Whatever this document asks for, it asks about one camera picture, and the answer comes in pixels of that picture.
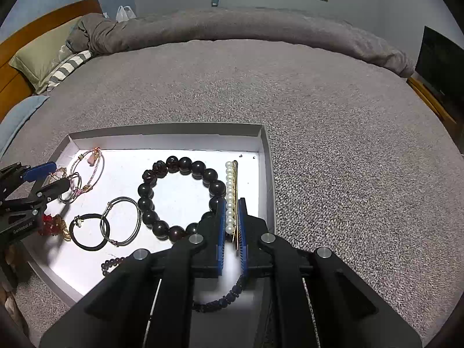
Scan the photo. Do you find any rolled grey duvet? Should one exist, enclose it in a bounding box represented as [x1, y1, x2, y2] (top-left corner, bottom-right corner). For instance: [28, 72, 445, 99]
[66, 6, 416, 77]

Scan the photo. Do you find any light blue pillow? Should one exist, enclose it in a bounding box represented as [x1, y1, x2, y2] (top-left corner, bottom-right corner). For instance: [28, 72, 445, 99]
[0, 95, 49, 156]

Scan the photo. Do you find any large black bead bracelet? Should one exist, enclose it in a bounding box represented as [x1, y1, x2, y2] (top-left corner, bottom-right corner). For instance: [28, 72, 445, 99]
[138, 156, 227, 240]

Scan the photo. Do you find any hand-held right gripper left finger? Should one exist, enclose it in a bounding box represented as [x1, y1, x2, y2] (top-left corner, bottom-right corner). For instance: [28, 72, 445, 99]
[39, 197, 228, 348]

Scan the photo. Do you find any white plastic bag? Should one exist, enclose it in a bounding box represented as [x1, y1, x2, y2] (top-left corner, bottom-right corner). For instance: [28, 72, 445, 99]
[115, 5, 137, 22]

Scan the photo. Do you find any small silver hoop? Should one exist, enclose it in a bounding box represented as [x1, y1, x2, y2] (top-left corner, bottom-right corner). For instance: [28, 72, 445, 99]
[58, 173, 83, 204]

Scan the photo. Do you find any red bead gold chain bracelet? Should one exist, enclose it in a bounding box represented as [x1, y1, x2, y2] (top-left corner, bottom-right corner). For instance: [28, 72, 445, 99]
[38, 213, 73, 243]

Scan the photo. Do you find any dark blue bead bracelet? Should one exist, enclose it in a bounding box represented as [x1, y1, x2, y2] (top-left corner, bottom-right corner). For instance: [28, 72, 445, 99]
[192, 273, 247, 313]

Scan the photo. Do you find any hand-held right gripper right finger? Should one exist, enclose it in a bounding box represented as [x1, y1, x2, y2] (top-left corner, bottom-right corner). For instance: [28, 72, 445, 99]
[237, 197, 423, 348]

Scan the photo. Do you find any wooden bed headboard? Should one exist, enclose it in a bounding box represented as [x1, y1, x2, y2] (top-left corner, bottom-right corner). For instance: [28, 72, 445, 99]
[0, 0, 104, 107]

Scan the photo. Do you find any grey white striped pillow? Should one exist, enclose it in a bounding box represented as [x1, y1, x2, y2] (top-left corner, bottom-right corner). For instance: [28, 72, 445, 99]
[46, 49, 93, 93]

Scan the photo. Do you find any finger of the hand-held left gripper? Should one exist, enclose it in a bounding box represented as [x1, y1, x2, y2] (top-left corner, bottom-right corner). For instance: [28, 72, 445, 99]
[0, 162, 59, 201]
[6, 177, 70, 215]

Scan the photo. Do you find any black television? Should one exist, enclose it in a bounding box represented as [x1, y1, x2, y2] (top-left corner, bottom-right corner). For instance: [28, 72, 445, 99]
[414, 26, 464, 109]

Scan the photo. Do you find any large thin silver hoop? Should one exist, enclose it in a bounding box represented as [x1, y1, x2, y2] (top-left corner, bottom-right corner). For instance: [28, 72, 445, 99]
[100, 196, 142, 246]

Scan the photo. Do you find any pearl gold hair clip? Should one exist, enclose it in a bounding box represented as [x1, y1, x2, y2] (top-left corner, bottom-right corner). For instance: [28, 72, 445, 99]
[225, 159, 240, 251]

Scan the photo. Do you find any black hair tie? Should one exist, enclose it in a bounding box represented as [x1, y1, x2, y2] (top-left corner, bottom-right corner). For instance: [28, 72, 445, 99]
[69, 213, 110, 251]

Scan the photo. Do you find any olive green pillow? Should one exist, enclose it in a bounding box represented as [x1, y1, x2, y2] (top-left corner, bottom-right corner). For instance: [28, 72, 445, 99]
[9, 16, 84, 95]

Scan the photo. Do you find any pink gold bangle bracelet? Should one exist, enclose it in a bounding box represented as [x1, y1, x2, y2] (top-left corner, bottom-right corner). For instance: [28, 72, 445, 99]
[67, 147, 104, 193]

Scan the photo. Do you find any wooden television stand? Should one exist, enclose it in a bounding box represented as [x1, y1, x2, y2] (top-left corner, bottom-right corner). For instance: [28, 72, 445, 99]
[406, 76, 459, 127]

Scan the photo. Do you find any white cardboard tray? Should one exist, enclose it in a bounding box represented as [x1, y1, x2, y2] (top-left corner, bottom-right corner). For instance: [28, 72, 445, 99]
[22, 123, 278, 309]

